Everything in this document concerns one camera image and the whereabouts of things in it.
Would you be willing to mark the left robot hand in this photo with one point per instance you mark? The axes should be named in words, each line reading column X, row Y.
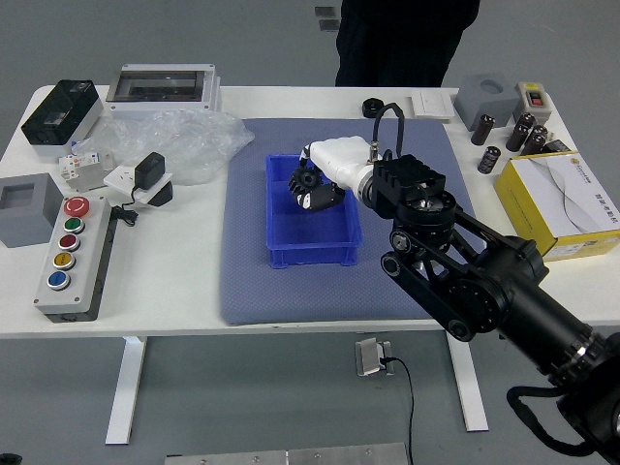
column 9, row 459

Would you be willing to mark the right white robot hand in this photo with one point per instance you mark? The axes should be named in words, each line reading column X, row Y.
column 341, row 155

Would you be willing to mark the big black gear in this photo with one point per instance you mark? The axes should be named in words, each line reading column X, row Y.
column 305, row 180

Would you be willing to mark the blue plastic box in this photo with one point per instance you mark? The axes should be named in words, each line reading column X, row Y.
column 310, row 232

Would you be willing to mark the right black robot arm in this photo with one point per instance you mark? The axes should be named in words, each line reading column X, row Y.
column 484, row 286

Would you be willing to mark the white distribution box clear window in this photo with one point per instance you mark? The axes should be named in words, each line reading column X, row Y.
column 160, row 92

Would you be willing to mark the grey push button control box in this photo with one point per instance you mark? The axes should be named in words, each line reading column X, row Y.
column 68, row 261

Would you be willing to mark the yellow white cardboard box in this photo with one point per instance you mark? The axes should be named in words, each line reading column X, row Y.
column 557, row 194

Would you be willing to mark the grey floor plate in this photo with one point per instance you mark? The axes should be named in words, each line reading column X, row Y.
column 328, row 24
column 324, row 11

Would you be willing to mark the person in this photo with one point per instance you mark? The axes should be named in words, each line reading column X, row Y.
column 402, row 39

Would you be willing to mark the white table leg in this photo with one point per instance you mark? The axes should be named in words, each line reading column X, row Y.
column 127, row 387
column 470, row 392

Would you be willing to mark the dark cylindrical capacitor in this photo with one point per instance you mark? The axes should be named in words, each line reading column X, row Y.
column 489, row 160
column 483, row 129
column 526, row 120
column 541, row 131
column 534, row 145
column 517, row 138

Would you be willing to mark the blue-grey foam mat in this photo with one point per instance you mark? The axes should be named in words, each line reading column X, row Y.
column 300, row 295

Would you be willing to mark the clear plastic bag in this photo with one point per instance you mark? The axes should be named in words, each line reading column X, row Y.
column 194, row 140

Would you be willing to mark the grey block with round hole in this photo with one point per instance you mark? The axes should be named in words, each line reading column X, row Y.
column 484, row 99

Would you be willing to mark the black socket base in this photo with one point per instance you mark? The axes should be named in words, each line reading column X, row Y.
column 162, row 196

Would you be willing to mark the black power adapter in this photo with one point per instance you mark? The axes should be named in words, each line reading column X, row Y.
column 149, row 169

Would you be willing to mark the metal floor socket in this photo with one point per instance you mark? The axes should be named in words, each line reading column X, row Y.
column 368, row 358

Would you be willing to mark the small flat black part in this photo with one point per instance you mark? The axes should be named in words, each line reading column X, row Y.
column 557, row 146

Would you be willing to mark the white socket plate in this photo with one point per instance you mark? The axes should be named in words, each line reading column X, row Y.
column 118, row 178

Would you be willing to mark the grey cube with square recess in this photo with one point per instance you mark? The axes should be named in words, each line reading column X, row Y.
column 26, row 218

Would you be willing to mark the white circuit breaker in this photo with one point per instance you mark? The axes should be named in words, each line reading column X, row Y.
column 80, row 167

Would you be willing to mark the metal plate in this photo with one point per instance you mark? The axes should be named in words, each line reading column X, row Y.
column 290, row 456

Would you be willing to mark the white wall switch plate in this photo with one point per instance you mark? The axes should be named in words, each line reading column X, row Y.
column 431, row 104

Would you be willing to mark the grey switch box red button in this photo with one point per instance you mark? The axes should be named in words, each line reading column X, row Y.
column 535, row 97

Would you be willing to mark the black enclosure with white base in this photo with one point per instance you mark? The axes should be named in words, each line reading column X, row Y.
column 58, row 116

